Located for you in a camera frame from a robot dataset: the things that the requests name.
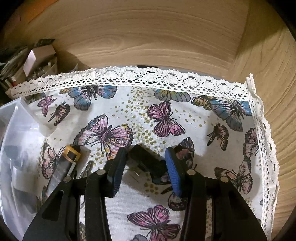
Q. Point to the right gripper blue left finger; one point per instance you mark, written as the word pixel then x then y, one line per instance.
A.
pixel 115 168

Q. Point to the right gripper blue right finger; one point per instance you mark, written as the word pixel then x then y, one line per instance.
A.
pixel 177 171

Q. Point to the small black rectangular object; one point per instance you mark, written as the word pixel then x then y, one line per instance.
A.
pixel 148 163

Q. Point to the clear plastic storage bin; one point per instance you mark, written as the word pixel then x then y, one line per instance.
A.
pixel 22 137

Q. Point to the butterfly print lace cloth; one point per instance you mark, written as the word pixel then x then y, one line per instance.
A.
pixel 222 122

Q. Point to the small open cardboard box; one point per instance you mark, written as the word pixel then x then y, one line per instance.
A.
pixel 42 51

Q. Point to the stack of books and magazines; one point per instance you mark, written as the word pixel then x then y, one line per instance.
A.
pixel 11 61

